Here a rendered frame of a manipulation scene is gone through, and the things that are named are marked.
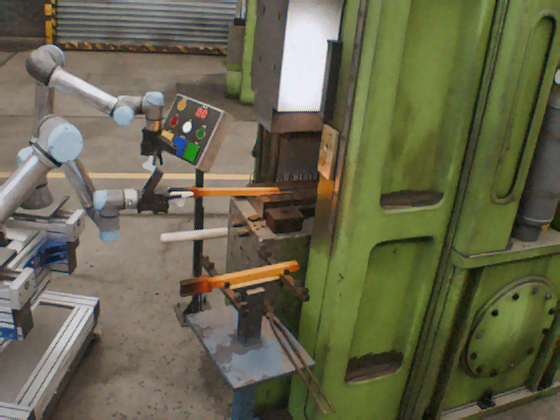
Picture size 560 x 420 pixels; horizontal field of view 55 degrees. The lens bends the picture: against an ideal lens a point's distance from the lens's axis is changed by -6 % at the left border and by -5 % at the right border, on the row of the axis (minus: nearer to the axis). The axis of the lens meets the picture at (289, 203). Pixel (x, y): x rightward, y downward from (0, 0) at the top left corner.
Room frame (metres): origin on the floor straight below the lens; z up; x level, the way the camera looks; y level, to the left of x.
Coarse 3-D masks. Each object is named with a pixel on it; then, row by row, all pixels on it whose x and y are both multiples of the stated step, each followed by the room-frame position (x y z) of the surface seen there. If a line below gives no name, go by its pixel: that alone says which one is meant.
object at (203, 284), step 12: (276, 264) 1.58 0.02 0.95; (288, 264) 1.59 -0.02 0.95; (204, 276) 1.44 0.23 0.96; (216, 276) 1.47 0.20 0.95; (228, 276) 1.48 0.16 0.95; (240, 276) 1.48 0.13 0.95; (252, 276) 1.51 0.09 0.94; (264, 276) 1.53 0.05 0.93; (180, 288) 1.39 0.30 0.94; (192, 288) 1.41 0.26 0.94; (204, 288) 1.43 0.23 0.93
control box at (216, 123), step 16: (176, 112) 2.55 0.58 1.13; (192, 112) 2.49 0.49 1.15; (208, 112) 2.44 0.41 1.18; (224, 112) 2.40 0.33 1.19; (176, 128) 2.49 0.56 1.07; (192, 128) 2.44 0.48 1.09; (208, 128) 2.39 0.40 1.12; (224, 128) 2.41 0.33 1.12; (208, 144) 2.34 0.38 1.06; (208, 160) 2.34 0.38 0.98
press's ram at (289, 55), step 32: (288, 0) 1.92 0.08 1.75; (320, 0) 1.96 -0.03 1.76; (256, 32) 2.17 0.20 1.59; (288, 32) 1.92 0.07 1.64; (320, 32) 1.97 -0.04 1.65; (256, 64) 2.14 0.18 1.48; (288, 64) 1.92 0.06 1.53; (320, 64) 1.97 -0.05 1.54; (288, 96) 1.93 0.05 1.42; (320, 96) 1.98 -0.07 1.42
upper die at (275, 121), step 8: (256, 96) 2.11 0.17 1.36; (256, 104) 2.11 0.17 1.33; (264, 104) 2.03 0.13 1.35; (256, 112) 2.10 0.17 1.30; (264, 112) 2.02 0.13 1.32; (272, 112) 1.96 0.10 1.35; (280, 112) 1.97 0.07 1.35; (288, 112) 1.98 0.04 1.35; (296, 112) 2.00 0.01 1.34; (304, 112) 2.01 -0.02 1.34; (312, 112) 2.03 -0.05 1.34; (264, 120) 2.02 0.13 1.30; (272, 120) 1.96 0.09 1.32; (280, 120) 1.97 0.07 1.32; (288, 120) 1.99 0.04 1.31; (296, 120) 2.00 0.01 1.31; (304, 120) 2.01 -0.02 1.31; (312, 120) 2.03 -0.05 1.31; (320, 120) 2.04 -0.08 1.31; (272, 128) 1.96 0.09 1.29; (280, 128) 1.97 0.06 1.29; (288, 128) 1.99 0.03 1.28; (296, 128) 2.00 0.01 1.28; (304, 128) 2.02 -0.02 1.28; (312, 128) 2.03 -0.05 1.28; (320, 128) 2.04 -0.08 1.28
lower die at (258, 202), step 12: (300, 180) 2.23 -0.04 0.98; (312, 180) 2.25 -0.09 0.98; (276, 192) 2.04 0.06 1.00; (288, 192) 2.06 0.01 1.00; (252, 204) 2.06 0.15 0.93; (264, 204) 1.96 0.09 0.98; (276, 204) 1.98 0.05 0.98; (288, 204) 2.00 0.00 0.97; (300, 204) 2.02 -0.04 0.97; (264, 216) 1.96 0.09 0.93
